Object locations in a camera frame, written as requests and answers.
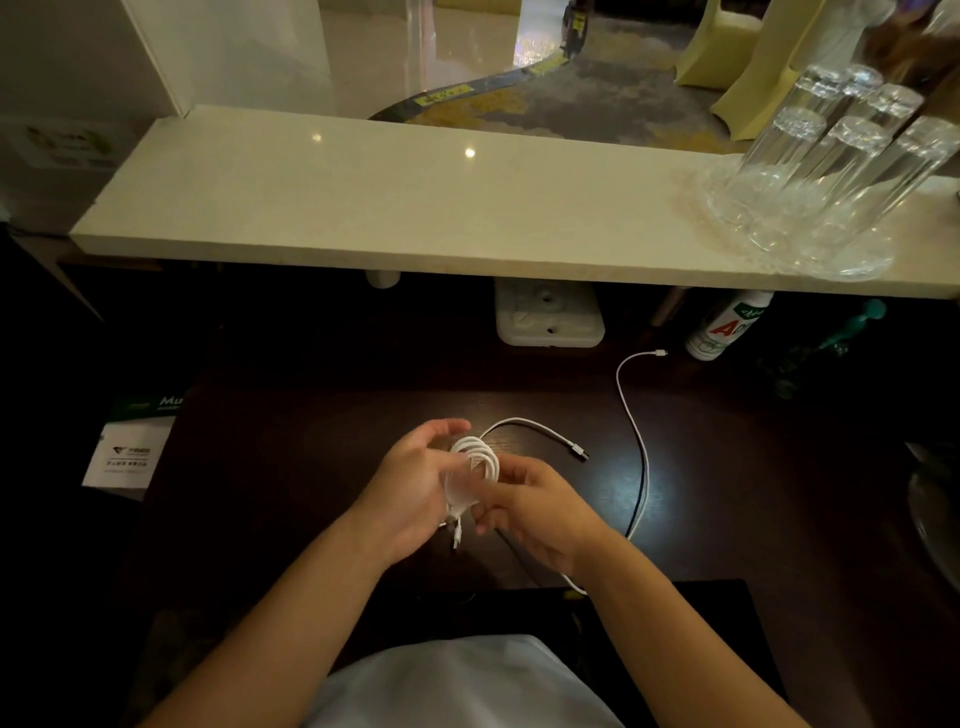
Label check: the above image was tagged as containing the person's left hand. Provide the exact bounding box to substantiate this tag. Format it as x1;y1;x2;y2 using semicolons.
346;417;475;571

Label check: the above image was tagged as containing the person's right hand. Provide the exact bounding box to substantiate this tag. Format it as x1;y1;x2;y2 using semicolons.
470;452;624;579

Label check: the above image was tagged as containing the white charging cable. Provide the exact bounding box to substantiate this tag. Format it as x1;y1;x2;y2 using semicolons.
442;434;502;551
478;347;670;598

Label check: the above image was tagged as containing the person's right forearm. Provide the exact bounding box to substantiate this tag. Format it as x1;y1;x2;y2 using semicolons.
569;533;811;728

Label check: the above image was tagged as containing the person's left forearm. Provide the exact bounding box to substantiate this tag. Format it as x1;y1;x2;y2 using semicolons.
142;517;391;728

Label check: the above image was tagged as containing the person's white shirt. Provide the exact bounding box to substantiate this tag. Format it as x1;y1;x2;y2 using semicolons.
303;635;625;728

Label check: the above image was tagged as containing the white socket box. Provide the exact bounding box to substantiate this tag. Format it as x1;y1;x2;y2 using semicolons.
494;278;607;349

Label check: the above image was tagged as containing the light wooden stick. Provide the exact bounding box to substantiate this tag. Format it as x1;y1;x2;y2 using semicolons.
650;287;688;328

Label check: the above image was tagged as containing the white bottle red green label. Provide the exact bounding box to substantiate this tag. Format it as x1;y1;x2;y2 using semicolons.
684;290;775;363

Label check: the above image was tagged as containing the white and green paper box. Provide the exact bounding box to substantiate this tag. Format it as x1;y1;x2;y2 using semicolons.
82;393;184;502

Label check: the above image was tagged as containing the cream stone counter ledge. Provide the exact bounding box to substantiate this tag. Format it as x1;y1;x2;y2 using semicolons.
69;104;960;301

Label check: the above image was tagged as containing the teal plastic bottle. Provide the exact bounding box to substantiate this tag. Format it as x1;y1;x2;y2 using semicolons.
772;298;888;399

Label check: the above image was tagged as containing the round metal dish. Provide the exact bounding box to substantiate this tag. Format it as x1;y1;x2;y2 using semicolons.
905;442;960;594

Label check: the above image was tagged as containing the clear glass tray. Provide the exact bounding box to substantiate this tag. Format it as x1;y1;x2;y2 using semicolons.
697;161;898;283

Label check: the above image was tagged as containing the group of upturned clear glasses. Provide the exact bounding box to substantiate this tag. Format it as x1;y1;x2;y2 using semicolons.
738;63;960;256

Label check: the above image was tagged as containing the yellow covered chair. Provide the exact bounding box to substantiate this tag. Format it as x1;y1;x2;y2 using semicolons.
674;0;763;91
710;0;826;142

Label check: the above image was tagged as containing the black post with yellow label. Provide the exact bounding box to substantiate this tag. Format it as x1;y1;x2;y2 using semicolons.
558;0;590;60

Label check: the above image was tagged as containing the pale wall sticker green print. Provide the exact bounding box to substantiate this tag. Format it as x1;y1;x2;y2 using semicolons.
0;119;125;170

